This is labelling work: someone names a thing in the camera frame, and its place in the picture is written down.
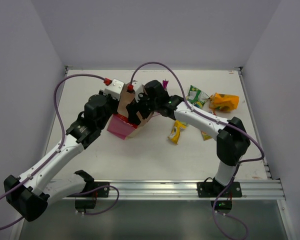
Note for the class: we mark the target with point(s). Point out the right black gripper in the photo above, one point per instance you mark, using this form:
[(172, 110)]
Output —
[(132, 108)]

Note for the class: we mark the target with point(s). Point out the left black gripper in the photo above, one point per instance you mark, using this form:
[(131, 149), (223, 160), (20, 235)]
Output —
[(112, 107)]

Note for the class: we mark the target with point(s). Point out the pink and tan paper bag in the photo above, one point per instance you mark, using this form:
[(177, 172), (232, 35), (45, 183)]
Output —
[(121, 129)]

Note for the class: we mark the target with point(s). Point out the magenta snack pack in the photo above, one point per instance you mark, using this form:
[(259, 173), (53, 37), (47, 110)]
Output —
[(165, 84)]

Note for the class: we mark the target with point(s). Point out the yellow snack pack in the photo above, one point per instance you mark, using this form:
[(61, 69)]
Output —
[(175, 133)]

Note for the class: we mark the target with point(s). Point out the green snack bag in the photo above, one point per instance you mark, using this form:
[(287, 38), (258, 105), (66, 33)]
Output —
[(197, 97)]

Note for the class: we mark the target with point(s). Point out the colourful candy bag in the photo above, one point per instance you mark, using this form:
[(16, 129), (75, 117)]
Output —
[(205, 136)]

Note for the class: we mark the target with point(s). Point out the orange snack bag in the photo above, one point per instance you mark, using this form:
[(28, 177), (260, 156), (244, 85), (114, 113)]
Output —
[(223, 102)]

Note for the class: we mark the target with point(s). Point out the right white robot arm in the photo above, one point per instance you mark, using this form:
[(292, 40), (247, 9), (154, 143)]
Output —
[(231, 141)]

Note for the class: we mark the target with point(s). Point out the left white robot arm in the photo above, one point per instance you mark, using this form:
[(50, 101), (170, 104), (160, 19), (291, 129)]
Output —
[(77, 138)]

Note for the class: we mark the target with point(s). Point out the red snack pack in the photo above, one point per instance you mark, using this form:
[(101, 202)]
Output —
[(125, 120)]

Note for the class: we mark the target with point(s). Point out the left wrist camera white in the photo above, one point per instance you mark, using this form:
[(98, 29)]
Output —
[(113, 88)]

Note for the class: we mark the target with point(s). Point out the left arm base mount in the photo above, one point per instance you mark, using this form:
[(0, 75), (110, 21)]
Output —
[(95, 189)]

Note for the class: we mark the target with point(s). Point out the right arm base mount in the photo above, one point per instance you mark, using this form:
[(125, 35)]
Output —
[(210, 188)]

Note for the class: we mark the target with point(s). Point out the aluminium front rail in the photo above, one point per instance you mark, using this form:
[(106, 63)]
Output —
[(152, 188)]

